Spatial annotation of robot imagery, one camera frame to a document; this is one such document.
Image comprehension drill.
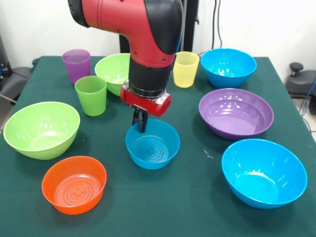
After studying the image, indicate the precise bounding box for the purple plastic bowl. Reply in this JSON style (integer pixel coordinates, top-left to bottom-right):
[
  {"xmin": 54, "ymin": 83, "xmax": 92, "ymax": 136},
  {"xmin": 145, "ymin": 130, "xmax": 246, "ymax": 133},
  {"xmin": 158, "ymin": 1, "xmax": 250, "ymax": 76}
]
[{"xmin": 198, "ymin": 88, "xmax": 275, "ymax": 141}]

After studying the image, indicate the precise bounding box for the purple plastic cup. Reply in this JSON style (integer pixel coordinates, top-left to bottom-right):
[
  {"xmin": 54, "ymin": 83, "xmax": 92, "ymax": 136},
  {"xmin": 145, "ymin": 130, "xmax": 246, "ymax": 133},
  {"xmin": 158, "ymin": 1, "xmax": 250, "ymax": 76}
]
[{"xmin": 61, "ymin": 48, "xmax": 91, "ymax": 86}]

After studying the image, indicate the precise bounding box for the blue cable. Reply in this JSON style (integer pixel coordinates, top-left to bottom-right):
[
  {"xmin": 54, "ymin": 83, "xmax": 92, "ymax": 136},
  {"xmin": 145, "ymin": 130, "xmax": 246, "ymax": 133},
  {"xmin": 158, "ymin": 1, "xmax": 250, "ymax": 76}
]
[{"xmin": 300, "ymin": 79, "xmax": 316, "ymax": 117}]

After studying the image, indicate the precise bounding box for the black equipment casing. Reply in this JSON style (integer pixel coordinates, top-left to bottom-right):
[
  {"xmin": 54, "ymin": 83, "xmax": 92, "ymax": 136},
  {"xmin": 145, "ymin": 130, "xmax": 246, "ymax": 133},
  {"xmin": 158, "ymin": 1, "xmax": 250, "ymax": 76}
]
[{"xmin": 0, "ymin": 33, "xmax": 12, "ymax": 92}]

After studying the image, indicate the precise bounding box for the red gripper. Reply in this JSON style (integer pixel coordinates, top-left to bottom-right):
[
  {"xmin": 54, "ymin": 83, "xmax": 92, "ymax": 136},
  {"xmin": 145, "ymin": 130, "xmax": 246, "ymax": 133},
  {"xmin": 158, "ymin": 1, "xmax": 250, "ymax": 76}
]
[{"xmin": 120, "ymin": 79, "xmax": 172, "ymax": 134}]

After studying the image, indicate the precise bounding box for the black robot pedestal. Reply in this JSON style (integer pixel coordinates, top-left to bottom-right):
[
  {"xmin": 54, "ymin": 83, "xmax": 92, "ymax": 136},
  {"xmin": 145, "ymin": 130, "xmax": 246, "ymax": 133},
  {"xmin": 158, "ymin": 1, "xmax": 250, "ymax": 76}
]
[{"xmin": 119, "ymin": 0, "xmax": 199, "ymax": 58}]

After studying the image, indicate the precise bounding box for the black wall cable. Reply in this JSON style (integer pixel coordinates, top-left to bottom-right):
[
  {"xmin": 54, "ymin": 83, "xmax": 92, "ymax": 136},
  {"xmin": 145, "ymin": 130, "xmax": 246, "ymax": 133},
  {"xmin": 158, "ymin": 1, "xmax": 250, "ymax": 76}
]
[{"xmin": 211, "ymin": 0, "xmax": 225, "ymax": 50}]

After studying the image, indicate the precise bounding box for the yellow plastic cup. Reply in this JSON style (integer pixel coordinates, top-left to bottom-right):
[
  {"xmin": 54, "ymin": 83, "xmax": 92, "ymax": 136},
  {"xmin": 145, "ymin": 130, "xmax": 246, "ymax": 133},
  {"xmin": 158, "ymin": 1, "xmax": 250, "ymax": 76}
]
[{"xmin": 172, "ymin": 51, "xmax": 200, "ymax": 88}]

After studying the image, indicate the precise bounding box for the grey base with black knob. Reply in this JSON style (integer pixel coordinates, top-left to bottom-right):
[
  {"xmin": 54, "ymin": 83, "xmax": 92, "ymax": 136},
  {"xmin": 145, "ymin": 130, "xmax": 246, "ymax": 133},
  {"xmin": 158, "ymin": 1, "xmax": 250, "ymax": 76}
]
[{"xmin": 286, "ymin": 62, "xmax": 316, "ymax": 99}]

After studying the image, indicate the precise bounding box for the green plastic bowl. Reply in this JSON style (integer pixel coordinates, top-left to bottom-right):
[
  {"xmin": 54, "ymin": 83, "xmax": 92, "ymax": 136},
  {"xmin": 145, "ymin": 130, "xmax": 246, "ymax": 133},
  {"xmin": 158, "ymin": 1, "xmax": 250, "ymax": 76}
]
[
  {"xmin": 94, "ymin": 53, "xmax": 131, "ymax": 97},
  {"xmin": 2, "ymin": 101, "xmax": 80, "ymax": 160}
]

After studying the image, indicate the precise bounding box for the dark green tablecloth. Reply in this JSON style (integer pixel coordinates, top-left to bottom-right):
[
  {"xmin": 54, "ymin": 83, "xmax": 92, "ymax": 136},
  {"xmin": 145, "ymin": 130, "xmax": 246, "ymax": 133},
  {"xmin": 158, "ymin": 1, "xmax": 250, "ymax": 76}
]
[{"xmin": 0, "ymin": 55, "xmax": 316, "ymax": 237}]

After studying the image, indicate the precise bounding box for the grey wheeled base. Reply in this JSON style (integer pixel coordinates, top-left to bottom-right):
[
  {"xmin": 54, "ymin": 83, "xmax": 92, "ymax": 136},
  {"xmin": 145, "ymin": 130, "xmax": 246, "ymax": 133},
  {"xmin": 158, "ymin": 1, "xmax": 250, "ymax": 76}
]
[{"xmin": 0, "ymin": 66, "xmax": 32, "ymax": 104}]

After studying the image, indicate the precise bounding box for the small orange plastic bowl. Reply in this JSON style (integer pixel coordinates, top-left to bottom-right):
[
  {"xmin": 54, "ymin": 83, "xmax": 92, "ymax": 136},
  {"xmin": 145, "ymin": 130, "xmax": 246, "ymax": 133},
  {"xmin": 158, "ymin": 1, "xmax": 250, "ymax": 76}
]
[{"xmin": 41, "ymin": 156, "xmax": 108, "ymax": 215}]

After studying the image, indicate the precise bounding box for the green plastic cup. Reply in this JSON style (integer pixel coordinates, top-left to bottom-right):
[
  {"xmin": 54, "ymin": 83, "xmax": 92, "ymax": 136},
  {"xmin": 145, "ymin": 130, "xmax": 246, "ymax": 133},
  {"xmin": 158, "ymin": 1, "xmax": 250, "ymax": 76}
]
[{"xmin": 74, "ymin": 76, "xmax": 108, "ymax": 117}]

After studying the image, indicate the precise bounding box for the small blue plastic bowl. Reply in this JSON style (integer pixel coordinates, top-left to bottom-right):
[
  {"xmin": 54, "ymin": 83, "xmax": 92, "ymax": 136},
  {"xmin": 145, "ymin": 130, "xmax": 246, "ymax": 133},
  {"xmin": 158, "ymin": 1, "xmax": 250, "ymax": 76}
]
[{"xmin": 125, "ymin": 119, "xmax": 181, "ymax": 170}]

